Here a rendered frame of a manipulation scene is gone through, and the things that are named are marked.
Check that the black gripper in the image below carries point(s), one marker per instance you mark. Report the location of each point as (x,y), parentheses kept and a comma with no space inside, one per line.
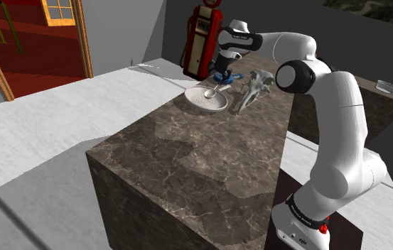
(222,64)

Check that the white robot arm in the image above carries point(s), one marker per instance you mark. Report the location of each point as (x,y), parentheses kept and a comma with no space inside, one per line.
(338,138)

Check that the blue toy figure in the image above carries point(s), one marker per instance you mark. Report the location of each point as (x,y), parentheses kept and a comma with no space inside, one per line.
(221,78)

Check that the silver spoon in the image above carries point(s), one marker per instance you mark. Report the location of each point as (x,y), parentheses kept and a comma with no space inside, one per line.
(210,93)

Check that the red vintage fuel pump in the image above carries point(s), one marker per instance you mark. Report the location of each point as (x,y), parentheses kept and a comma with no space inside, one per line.
(201,38)

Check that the grey bird skull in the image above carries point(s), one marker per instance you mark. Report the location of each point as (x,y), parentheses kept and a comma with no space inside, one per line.
(256,85)

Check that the white perforated bowl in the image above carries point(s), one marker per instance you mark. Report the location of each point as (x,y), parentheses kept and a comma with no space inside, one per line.
(199,104)

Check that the small white bowl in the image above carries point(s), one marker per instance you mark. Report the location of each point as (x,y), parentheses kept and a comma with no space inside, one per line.
(386,86)

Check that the yellow framed window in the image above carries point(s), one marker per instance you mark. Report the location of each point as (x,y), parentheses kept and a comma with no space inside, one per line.
(45,13)

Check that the wooden door frame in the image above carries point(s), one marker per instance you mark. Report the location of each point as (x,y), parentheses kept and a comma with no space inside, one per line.
(83,41)

